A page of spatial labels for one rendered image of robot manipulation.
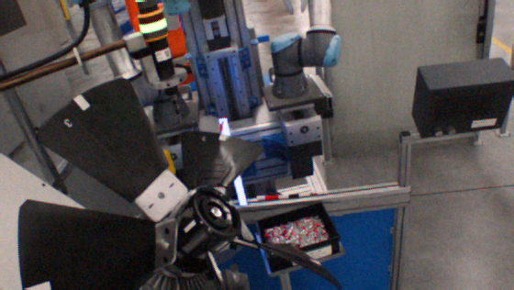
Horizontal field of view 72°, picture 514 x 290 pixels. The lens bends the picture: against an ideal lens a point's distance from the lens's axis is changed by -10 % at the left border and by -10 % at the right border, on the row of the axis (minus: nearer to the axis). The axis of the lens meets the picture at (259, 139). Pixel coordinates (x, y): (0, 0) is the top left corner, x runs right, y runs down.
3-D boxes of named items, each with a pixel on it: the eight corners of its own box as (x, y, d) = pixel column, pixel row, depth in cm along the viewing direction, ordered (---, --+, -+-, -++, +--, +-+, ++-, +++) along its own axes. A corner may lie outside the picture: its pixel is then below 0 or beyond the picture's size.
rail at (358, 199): (152, 231, 135) (145, 215, 131) (155, 224, 138) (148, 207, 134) (409, 206, 124) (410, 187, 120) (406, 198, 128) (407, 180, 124)
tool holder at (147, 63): (146, 97, 63) (128, 41, 58) (135, 87, 68) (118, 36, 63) (194, 79, 67) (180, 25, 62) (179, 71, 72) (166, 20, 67)
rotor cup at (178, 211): (149, 268, 67) (188, 232, 61) (148, 206, 77) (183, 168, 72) (213, 284, 75) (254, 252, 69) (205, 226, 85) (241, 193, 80)
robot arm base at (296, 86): (270, 87, 162) (266, 65, 157) (306, 81, 162) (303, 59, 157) (276, 102, 149) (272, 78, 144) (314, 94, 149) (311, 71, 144)
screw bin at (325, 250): (270, 274, 107) (265, 258, 103) (258, 236, 121) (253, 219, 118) (341, 253, 109) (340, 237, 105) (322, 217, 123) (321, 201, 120)
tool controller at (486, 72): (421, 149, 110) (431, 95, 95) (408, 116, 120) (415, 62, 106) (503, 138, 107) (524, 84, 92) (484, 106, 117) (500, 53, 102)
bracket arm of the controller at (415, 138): (401, 145, 113) (401, 137, 111) (398, 139, 115) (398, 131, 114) (475, 136, 110) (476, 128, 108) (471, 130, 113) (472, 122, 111)
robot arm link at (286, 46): (278, 62, 158) (273, 31, 151) (309, 61, 153) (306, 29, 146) (269, 74, 148) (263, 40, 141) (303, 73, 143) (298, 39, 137)
